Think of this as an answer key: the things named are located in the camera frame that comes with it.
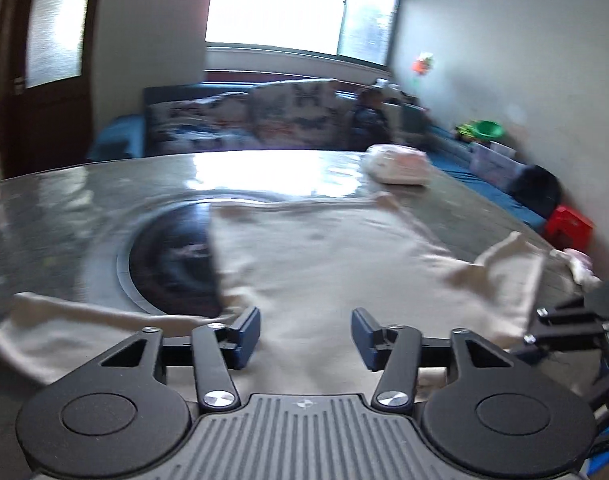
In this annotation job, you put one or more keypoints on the black bag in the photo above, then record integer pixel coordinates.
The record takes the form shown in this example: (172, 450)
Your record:
(537, 190)

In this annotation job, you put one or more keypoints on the cream shirt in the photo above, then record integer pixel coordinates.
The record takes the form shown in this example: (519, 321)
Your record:
(334, 270)

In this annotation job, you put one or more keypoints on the pink white cloth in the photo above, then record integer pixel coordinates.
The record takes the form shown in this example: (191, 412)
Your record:
(579, 265)

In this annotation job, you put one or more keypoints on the brown door with glass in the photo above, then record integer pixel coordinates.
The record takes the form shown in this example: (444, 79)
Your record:
(49, 110)

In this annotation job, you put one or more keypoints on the blue sofa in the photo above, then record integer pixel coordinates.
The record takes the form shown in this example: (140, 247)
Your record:
(119, 135)

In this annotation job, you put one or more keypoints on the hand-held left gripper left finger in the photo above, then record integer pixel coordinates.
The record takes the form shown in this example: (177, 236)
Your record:
(248, 332)

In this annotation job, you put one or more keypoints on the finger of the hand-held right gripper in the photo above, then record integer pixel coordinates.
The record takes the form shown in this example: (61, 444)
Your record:
(564, 313)
(564, 335)

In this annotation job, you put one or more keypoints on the white storage box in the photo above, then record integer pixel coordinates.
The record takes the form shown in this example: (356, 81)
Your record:
(492, 165)

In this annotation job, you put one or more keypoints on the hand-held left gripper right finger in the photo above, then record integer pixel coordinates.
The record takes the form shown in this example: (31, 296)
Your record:
(363, 335)

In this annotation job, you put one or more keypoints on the green plastic basin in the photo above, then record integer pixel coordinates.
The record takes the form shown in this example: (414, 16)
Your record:
(484, 130)

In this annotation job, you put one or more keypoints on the colourful wall decoration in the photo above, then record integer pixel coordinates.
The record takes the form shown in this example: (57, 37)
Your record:
(423, 63)

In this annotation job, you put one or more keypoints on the butterfly print cushion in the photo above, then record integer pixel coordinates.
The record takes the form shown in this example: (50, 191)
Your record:
(199, 122)
(294, 112)

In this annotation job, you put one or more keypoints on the round black table inset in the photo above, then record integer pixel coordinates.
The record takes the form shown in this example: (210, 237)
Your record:
(169, 260)

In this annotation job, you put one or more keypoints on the red plastic stool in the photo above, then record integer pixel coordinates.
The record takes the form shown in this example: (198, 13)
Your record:
(567, 225)

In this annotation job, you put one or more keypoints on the window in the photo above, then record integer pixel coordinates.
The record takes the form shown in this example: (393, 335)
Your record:
(284, 5)

